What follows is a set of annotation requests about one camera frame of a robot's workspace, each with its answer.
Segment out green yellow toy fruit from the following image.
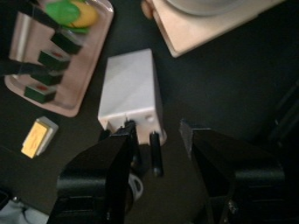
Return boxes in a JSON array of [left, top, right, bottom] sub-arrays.
[[44, 0, 99, 34]]

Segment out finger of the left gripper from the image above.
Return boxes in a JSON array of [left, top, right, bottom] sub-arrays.
[[0, 59, 63, 87], [15, 0, 84, 55]]

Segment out white plastic object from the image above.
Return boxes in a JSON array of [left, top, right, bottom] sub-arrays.
[[127, 172, 146, 203]]

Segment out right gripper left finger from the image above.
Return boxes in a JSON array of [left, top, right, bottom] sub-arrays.
[[48, 121, 138, 224]]

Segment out pink tray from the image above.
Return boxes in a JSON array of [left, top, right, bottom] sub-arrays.
[[4, 0, 116, 118]]

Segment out white knife holder block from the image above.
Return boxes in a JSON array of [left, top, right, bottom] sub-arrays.
[[98, 47, 168, 146]]

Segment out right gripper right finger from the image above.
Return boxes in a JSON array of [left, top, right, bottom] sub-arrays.
[[179, 119, 291, 224]]

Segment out gray round dish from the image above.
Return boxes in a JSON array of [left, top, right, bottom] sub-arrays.
[[164, 0, 244, 17]]

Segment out sushi roll toy red centre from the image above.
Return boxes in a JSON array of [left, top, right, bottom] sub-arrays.
[[36, 49, 72, 72], [23, 83, 59, 105]]

